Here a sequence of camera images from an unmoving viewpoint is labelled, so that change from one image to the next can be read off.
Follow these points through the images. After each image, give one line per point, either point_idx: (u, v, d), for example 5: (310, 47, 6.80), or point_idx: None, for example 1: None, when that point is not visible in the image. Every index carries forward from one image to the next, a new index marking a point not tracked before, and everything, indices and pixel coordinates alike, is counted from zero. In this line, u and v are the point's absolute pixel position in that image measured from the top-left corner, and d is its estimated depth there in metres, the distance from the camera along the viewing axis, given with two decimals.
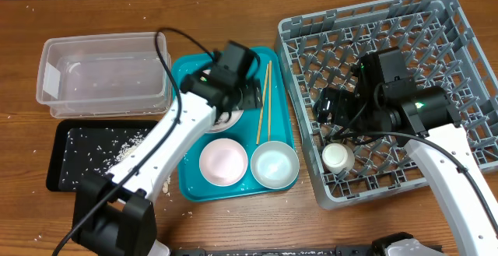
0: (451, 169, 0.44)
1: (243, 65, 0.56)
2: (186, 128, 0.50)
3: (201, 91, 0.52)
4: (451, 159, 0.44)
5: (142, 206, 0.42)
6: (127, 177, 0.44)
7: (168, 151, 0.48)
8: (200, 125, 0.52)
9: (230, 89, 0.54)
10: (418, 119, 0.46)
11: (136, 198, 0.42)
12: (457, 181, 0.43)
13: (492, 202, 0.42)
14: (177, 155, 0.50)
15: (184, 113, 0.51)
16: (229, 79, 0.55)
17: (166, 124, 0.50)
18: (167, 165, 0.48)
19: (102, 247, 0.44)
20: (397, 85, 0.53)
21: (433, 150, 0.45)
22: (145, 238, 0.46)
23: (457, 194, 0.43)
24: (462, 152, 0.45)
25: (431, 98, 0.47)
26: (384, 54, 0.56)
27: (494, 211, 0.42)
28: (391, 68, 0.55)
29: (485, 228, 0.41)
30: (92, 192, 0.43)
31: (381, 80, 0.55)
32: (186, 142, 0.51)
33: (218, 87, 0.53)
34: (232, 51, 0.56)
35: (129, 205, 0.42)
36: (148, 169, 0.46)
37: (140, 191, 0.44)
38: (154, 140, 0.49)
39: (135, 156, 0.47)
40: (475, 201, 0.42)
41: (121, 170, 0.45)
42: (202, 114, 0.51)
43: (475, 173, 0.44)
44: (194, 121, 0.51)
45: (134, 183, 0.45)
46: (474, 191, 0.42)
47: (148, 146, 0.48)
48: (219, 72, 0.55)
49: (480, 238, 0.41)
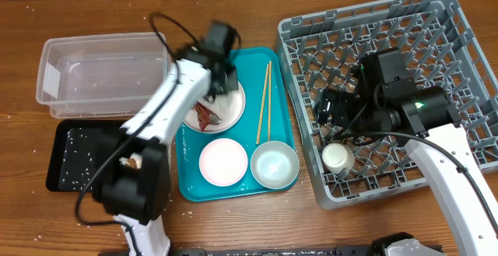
0: (451, 169, 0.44)
1: (226, 43, 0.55)
2: (186, 87, 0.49)
3: (190, 59, 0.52)
4: (451, 159, 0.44)
5: (159, 146, 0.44)
6: (140, 128, 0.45)
7: (173, 106, 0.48)
8: (199, 88, 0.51)
9: (219, 59, 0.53)
10: (418, 119, 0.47)
11: (152, 143, 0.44)
12: (457, 181, 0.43)
13: (492, 202, 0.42)
14: (181, 113, 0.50)
15: (184, 75, 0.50)
16: (217, 50, 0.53)
17: (166, 85, 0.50)
18: (174, 123, 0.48)
19: (121, 201, 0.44)
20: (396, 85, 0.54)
21: (436, 149, 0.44)
22: (162, 189, 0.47)
23: (457, 193, 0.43)
24: (462, 152, 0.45)
25: (430, 99, 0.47)
26: (384, 54, 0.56)
27: (494, 211, 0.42)
28: (391, 69, 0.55)
29: (485, 228, 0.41)
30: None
31: (380, 80, 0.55)
32: (187, 101, 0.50)
33: (208, 55, 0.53)
34: (216, 27, 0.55)
35: (147, 149, 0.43)
36: (159, 120, 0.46)
37: (155, 137, 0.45)
38: (159, 96, 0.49)
39: (145, 110, 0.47)
40: (475, 201, 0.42)
41: (135, 122, 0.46)
42: (198, 77, 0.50)
43: (475, 173, 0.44)
44: (193, 82, 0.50)
45: (148, 132, 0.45)
46: (474, 191, 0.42)
47: (155, 103, 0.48)
48: (205, 46, 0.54)
49: (480, 237, 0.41)
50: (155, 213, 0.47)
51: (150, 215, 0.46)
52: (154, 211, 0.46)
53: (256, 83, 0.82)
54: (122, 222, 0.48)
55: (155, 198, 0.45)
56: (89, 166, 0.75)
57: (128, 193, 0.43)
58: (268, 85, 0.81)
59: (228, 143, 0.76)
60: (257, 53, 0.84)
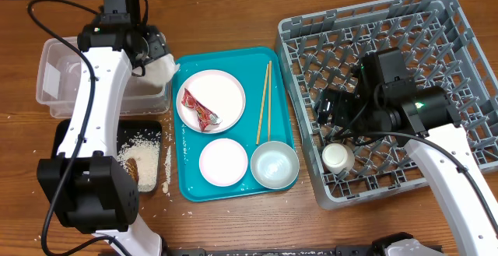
0: (451, 169, 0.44)
1: (130, 5, 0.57)
2: (106, 80, 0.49)
3: (105, 40, 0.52)
4: (451, 159, 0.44)
5: (103, 163, 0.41)
6: (77, 147, 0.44)
7: (99, 106, 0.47)
8: (120, 73, 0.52)
9: (131, 29, 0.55)
10: (418, 119, 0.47)
11: (97, 160, 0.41)
12: (457, 181, 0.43)
13: (492, 202, 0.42)
14: (113, 106, 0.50)
15: (96, 68, 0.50)
16: (124, 21, 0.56)
17: (85, 86, 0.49)
18: (109, 120, 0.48)
19: (93, 219, 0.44)
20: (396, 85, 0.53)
21: (436, 150, 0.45)
22: (128, 191, 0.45)
23: (456, 193, 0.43)
24: (462, 152, 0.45)
25: (430, 98, 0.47)
26: (384, 54, 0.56)
27: (494, 211, 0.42)
28: (391, 69, 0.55)
29: (485, 228, 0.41)
30: (53, 179, 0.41)
31: (380, 80, 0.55)
32: (115, 94, 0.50)
33: (115, 31, 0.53)
34: None
35: (92, 169, 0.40)
36: (92, 131, 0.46)
37: (96, 152, 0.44)
38: (82, 102, 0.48)
39: (74, 127, 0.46)
40: (475, 201, 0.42)
41: (69, 145, 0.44)
42: (114, 61, 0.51)
43: (475, 173, 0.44)
44: (110, 71, 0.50)
45: (86, 148, 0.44)
46: (474, 191, 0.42)
47: (80, 113, 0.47)
48: (109, 19, 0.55)
49: (480, 237, 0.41)
50: (132, 215, 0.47)
51: (128, 220, 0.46)
52: (129, 215, 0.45)
53: (256, 84, 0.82)
54: (103, 234, 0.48)
55: (126, 206, 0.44)
56: None
57: (95, 212, 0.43)
58: (268, 85, 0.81)
59: (228, 143, 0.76)
60: (257, 53, 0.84)
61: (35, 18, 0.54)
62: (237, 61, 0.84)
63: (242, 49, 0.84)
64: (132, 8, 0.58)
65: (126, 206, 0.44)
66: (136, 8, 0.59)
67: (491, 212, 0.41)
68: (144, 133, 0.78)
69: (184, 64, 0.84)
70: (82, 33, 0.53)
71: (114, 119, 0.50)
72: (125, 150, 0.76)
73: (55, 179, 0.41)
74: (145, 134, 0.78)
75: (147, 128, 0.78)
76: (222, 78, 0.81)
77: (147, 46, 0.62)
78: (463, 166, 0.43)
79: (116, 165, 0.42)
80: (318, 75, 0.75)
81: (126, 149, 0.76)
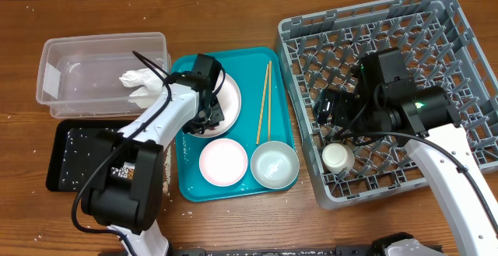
0: (451, 169, 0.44)
1: (213, 71, 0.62)
2: (176, 106, 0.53)
3: (185, 83, 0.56)
4: (451, 159, 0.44)
5: (154, 149, 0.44)
6: (135, 132, 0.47)
7: (166, 117, 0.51)
8: (188, 108, 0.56)
9: (207, 85, 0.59)
10: (418, 119, 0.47)
11: (146, 145, 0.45)
12: (457, 181, 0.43)
13: (493, 202, 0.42)
14: (173, 128, 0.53)
15: (174, 94, 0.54)
16: (207, 78, 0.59)
17: (159, 101, 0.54)
18: (165, 138, 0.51)
19: (113, 208, 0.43)
20: (397, 85, 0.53)
21: (436, 149, 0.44)
22: (156, 195, 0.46)
23: (457, 193, 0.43)
24: (462, 152, 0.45)
25: (431, 98, 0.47)
26: (384, 55, 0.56)
27: (494, 211, 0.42)
28: (391, 69, 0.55)
29: (485, 228, 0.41)
30: (104, 149, 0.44)
31: (381, 80, 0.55)
32: (180, 117, 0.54)
33: (196, 82, 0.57)
34: (202, 61, 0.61)
35: (142, 150, 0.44)
36: (153, 128, 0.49)
37: (149, 140, 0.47)
38: (154, 108, 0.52)
39: (140, 120, 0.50)
40: (475, 201, 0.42)
41: (130, 128, 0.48)
42: (188, 97, 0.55)
43: (475, 173, 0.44)
44: (183, 99, 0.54)
45: (142, 137, 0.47)
46: (474, 191, 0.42)
47: (149, 113, 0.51)
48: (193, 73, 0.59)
49: (480, 237, 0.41)
50: (149, 222, 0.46)
51: (145, 225, 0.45)
52: (146, 220, 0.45)
53: (256, 84, 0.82)
54: (116, 230, 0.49)
55: (149, 205, 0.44)
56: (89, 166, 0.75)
57: (119, 198, 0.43)
58: (268, 85, 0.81)
59: (227, 144, 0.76)
60: (257, 53, 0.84)
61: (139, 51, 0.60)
62: (237, 61, 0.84)
63: (241, 49, 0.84)
64: (213, 74, 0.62)
65: (149, 206, 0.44)
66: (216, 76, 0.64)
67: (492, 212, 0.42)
68: None
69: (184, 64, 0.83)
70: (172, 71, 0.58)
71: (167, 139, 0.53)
72: None
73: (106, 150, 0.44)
74: None
75: None
76: (223, 79, 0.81)
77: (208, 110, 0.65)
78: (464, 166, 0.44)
79: (160, 160, 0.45)
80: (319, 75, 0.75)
81: None
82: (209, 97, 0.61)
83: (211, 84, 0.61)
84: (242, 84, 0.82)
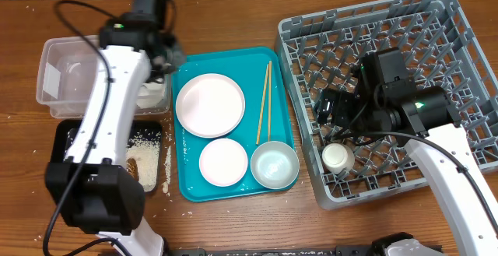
0: (451, 169, 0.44)
1: (153, 8, 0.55)
2: (122, 82, 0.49)
3: (125, 36, 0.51)
4: (451, 159, 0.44)
5: (113, 170, 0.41)
6: (86, 153, 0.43)
7: (117, 103, 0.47)
8: (138, 75, 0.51)
9: (152, 29, 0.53)
10: (418, 119, 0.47)
11: (104, 168, 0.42)
12: (457, 181, 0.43)
13: (492, 203, 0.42)
14: (128, 107, 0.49)
15: (114, 68, 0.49)
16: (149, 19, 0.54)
17: (101, 86, 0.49)
18: (121, 126, 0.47)
19: (96, 222, 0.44)
20: (396, 85, 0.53)
21: (435, 149, 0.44)
22: (135, 197, 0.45)
23: (457, 193, 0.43)
24: (462, 152, 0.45)
25: (431, 98, 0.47)
26: (384, 55, 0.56)
27: (494, 211, 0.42)
28: (391, 69, 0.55)
29: (485, 228, 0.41)
30: (60, 184, 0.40)
31: (380, 79, 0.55)
32: (130, 96, 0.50)
33: (138, 29, 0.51)
34: None
35: (101, 177, 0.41)
36: (103, 137, 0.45)
37: (105, 159, 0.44)
38: (97, 102, 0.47)
39: (85, 131, 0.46)
40: (475, 201, 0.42)
41: (78, 148, 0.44)
42: (133, 63, 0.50)
43: (475, 173, 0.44)
44: (127, 73, 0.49)
45: (96, 154, 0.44)
46: (474, 191, 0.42)
47: (92, 117, 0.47)
48: (131, 18, 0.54)
49: (480, 238, 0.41)
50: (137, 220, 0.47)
51: (133, 225, 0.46)
52: (134, 220, 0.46)
53: (256, 84, 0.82)
54: (106, 236, 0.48)
55: (131, 212, 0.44)
56: None
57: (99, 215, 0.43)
58: (268, 85, 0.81)
59: (228, 143, 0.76)
60: (257, 53, 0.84)
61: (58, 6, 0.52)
62: (237, 61, 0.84)
63: (242, 49, 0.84)
64: (159, 12, 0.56)
65: (131, 214, 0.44)
66: (163, 12, 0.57)
67: (492, 212, 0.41)
68: (144, 134, 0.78)
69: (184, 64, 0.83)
70: (103, 28, 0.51)
71: (129, 117, 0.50)
72: None
73: (62, 184, 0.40)
74: (145, 134, 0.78)
75: (147, 128, 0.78)
76: (223, 79, 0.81)
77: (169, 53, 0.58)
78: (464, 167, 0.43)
79: (124, 176, 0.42)
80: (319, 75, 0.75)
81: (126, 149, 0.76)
82: (161, 43, 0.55)
83: (159, 23, 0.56)
84: (242, 85, 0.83)
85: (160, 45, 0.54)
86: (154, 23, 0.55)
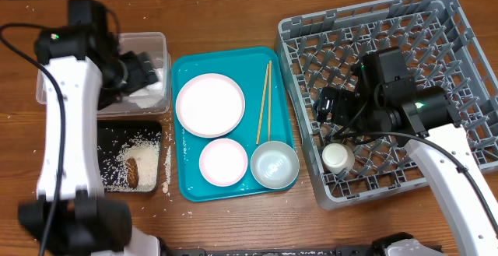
0: (451, 169, 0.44)
1: (92, 15, 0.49)
2: (75, 98, 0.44)
3: (66, 47, 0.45)
4: (451, 159, 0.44)
5: (89, 201, 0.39)
6: (57, 184, 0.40)
7: (76, 114, 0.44)
8: (90, 83, 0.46)
9: (94, 32, 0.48)
10: (418, 119, 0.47)
11: (80, 198, 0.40)
12: (457, 180, 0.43)
13: (492, 202, 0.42)
14: (89, 113, 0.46)
15: (62, 84, 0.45)
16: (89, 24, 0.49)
17: (54, 107, 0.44)
18: (87, 145, 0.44)
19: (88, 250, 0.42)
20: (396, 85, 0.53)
21: (435, 149, 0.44)
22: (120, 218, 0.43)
23: (456, 193, 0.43)
24: (462, 152, 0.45)
25: (431, 98, 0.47)
26: (384, 54, 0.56)
27: (494, 211, 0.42)
28: (391, 68, 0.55)
29: (485, 228, 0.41)
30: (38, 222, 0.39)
31: (380, 79, 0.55)
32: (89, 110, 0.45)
33: (75, 36, 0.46)
34: (76, 6, 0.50)
35: (78, 208, 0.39)
36: (70, 162, 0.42)
37: (78, 189, 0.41)
38: (54, 125, 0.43)
39: (50, 160, 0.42)
40: (475, 201, 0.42)
41: (50, 184, 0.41)
42: (81, 74, 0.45)
43: (475, 173, 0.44)
44: (77, 86, 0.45)
45: (68, 185, 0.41)
46: (474, 191, 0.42)
47: (54, 144, 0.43)
48: (70, 26, 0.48)
49: (480, 237, 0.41)
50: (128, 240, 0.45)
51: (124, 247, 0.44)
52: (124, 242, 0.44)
53: (255, 84, 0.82)
54: None
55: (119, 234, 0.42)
56: None
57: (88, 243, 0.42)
58: (268, 85, 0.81)
59: (228, 143, 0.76)
60: (257, 53, 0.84)
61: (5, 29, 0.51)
62: (237, 61, 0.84)
63: (242, 48, 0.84)
64: (98, 17, 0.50)
65: (119, 238, 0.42)
66: (103, 19, 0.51)
67: (492, 212, 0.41)
68: (144, 133, 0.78)
69: (184, 64, 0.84)
70: (38, 41, 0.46)
71: (92, 132, 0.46)
72: (125, 150, 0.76)
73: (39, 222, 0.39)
74: (145, 134, 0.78)
75: (147, 128, 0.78)
76: (223, 80, 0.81)
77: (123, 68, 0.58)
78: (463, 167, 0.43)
79: (103, 201, 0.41)
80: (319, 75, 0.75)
81: (126, 149, 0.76)
82: (106, 49, 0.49)
83: (101, 31, 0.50)
84: (241, 84, 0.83)
85: (105, 52, 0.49)
86: (96, 29, 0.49)
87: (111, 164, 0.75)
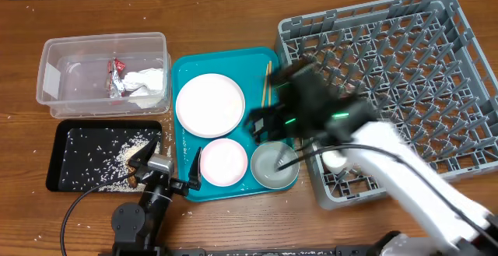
0: (391, 162, 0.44)
1: (141, 242, 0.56)
2: None
3: None
4: (380, 152, 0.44)
5: None
6: None
7: None
8: None
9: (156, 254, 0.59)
10: (343, 128, 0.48)
11: None
12: (399, 172, 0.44)
13: (435, 180, 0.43)
14: None
15: None
16: (147, 250, 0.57)
17: None
18: None
19: None
20: (320, 98, 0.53)
21: (368, 148, 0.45)
22: None
23: (401, 183, 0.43)
24: (387, 145, 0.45)
25: (347, 106, 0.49)
26: (297, 75, 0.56)
27: (442, 186, 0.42)
28: (306, 86, 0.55)
29: (438, 205, 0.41)
30: None
31: (326, 97, 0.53)
32: None
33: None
34: (128, 245, 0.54)
35: None
36: None
37: None
38: None
39: None
40: (420, 184, 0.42)
41: None
42: None
43: (412, 158, 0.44)
44: None
45: None
46: (416, 176, 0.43)
47: None
48: None
49: (438, 216, 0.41)
50: None
51: None
52: None
53: (255, 83, 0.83)
54: None
55: None
56: (89, 166, 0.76)
57: None
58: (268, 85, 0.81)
59: (228, 144, 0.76)
60: (257, 53, 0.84)
61: (62, 243, 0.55)
62: (237, 61, 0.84)
63: (242, 49, 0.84)
64: (142, 230, 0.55)
65: None
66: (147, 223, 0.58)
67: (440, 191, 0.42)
68: (144, 133, 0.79)
69: (184, 64, 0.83)
70: None
71: None
72: (125, 150, 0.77)
73: None
74: (145, 134, 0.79)
75: (147, 128, 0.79)
76: (222, 82, 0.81)
77: (159, 226, 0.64)
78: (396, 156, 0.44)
79: None
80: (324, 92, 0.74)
81: (126, 149, 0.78)
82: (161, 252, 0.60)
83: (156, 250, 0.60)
84: (242, 85, 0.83)
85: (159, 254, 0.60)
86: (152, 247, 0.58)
87: (111, 164, 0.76)
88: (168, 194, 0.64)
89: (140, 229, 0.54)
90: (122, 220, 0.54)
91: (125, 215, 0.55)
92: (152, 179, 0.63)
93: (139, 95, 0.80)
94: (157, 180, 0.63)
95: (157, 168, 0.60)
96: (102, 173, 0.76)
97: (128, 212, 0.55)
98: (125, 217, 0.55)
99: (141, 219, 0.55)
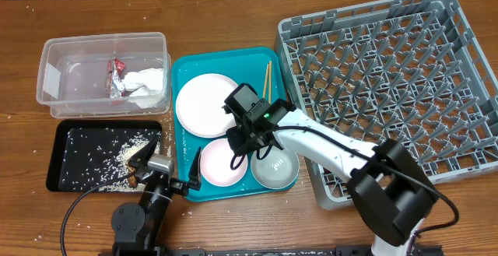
0: (299, 133, 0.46)
1: (141, 242, 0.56)
2: None
3: None
4: (294, 127, 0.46)
5: None
6: None
7: None
8: None
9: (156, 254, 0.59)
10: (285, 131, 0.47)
11: None
12: (306, 138, 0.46)
13: (333, 134, 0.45)
14: None
15: None
16: (147, 250, 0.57)
17: None
18: None
19: None
20: (256, 110, 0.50)
21: (284, 129, 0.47)
22: None
23: (310, 145, 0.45)
24: (302, 120, 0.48)
25: (278, 112, 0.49)
26: (237, 92, 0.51)
27: (337, 137, 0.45)
28: (248, 102, 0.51)
29: (336, 151, 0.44)
30: None
31: (241, 118, 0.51)
32: None
33: None
34: (127, 245, 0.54)
35: None
36: None
37: None
38: None
39: None
40: (325, 142, 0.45)
41: None
42: None
43: (316, 124, 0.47)
44: None
45: None
46: (321, 136, 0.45)
47: None
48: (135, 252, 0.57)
49: (338, 159, 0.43)
50: None
51: None
52: None
53: (255, 83, 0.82)
54: None
55: None
56: (89, 166, 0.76)
57: None
58: (267, 85, 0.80)
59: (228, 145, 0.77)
60: (257, 53, 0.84)
61: (62, 243, 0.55)
62: (237, 61, 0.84)
63: (242, 49, 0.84)
64: (142, 230, 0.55)
65: None
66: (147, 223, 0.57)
67: (338, 141, 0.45)
68: (144, 133, 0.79)
69: (184, 64, 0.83)
70: None
71: None
72: (125, 150, 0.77)
73: None
74: (145, 134, 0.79)
75: (147, 128, 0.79)
76: (222, 82, 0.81)
77: (159, 225, 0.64)
78: (304, 127, 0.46)
79: None
80: (325, 92, 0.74)
81: (126, 149, 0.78)
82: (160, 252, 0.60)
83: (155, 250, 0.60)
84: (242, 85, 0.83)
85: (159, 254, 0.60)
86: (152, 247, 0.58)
87: (112, 164, 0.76)
88: (168, 194, 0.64)
89: (140, 229, 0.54)
90: (121, 219, 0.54)
91: (125, 215, 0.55)
92: (152, 179, 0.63)
93: (138, 95, 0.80)
94: (156, 180, 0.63)
95: (157, 168, 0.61)
96: (102, 173, 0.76)
97: (128, 212, 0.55)
98: (125, 217, 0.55)
99: (141, 219, 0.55)
